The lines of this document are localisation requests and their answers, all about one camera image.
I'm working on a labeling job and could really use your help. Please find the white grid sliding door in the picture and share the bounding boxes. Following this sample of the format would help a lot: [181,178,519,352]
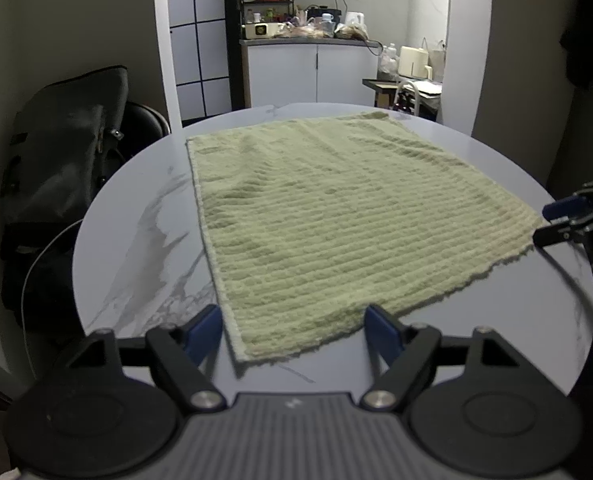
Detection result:
[166,0,233,122]

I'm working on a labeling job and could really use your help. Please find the bag of bread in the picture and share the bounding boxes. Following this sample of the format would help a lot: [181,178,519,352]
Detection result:
[335,23,370,41]

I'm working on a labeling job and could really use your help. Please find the white cable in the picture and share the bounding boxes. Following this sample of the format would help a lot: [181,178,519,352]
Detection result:
[20,220,83,323]

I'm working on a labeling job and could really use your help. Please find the cream small radio box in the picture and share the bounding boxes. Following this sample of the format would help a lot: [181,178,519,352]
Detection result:
[244,22,278,40]

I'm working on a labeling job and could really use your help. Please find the black bag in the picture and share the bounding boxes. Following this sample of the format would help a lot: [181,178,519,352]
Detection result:
[0,65,130,333]

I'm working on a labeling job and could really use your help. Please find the cream countertop appliance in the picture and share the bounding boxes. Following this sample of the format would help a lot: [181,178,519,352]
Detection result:
[399,45,434,81]

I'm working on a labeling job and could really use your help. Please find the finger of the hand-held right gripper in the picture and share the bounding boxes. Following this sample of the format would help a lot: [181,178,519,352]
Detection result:
[533,200,593,249]
[543,174,593,222]

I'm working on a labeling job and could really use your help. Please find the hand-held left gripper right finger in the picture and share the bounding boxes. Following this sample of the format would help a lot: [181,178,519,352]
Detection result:
[359,303,547,411]

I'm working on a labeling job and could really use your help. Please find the clear plastic bottles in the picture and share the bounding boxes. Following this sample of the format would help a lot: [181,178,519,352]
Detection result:
[377,42,401,82]

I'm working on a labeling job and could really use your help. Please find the white kitchen cabinet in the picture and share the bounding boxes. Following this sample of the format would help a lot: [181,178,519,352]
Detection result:
[240,39,383,109]

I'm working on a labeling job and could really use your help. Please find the wooden side table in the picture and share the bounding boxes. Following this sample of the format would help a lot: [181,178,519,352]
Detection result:
[361,78,443,122]

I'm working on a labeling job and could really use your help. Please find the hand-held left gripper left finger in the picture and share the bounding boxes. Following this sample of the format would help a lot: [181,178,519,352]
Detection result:
[59,304,227,414]

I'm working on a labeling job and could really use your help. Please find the light green towel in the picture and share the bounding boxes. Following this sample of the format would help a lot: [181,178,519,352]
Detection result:
[185,111,547,362]

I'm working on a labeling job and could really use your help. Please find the black chair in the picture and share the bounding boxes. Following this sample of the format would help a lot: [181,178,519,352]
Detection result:
[107,102,171,171]

